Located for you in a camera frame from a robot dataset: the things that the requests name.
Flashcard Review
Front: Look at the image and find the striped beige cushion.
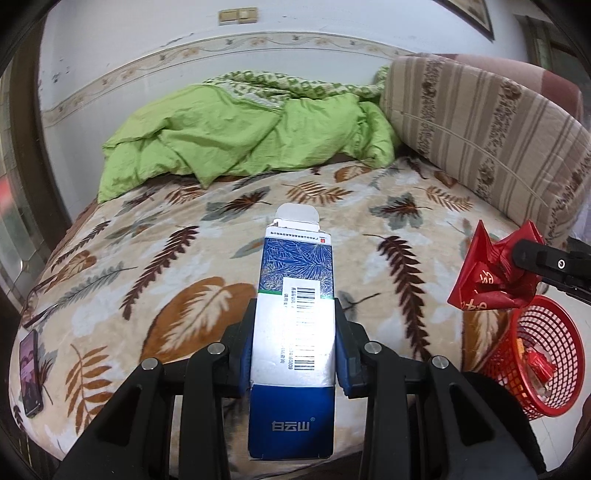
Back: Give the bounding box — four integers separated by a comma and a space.
379, 54, 591, 252

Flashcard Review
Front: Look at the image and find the brown wooden door frame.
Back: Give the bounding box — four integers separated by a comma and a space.
512, 14, 578, 81

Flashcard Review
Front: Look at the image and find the wooden door with patterned glass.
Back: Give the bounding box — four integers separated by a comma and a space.
0, 46, 100, 319

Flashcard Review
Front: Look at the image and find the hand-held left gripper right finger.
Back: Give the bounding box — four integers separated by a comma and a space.
333, 298, 520, 480

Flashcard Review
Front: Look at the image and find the small red packet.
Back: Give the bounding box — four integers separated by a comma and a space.
524, 348, 557, 384

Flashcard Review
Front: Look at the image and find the framed wall picture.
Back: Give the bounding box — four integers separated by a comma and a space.
436, 0, 495, 41

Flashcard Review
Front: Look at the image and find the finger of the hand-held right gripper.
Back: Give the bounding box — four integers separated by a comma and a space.
513, 237, 591, 305

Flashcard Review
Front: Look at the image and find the pink padded headboard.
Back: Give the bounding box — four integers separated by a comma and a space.
438, 53, 585, 121

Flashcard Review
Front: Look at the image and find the green quilt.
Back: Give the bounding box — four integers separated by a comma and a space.
98, 67, 402, 204

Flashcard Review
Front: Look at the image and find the beige wall switch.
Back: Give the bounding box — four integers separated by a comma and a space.
219, 7, 258, 25

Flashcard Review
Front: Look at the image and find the blue and white carton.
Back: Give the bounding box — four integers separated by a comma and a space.
247, 203, 338, 461

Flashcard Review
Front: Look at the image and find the leaf-print blanket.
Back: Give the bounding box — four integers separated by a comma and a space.
9, 154, 568, 462

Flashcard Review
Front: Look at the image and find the red plastic mesh basket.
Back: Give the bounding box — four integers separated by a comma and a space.
480, 295, 586, 421

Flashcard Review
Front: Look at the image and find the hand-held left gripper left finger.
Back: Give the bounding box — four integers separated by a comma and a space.
54, 298, 259, 480

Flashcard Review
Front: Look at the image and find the red wrapper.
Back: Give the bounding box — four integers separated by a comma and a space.
447, 219, 548, 312

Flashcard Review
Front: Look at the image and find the black smartphone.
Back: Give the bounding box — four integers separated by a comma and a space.
18, 329, 44, 418

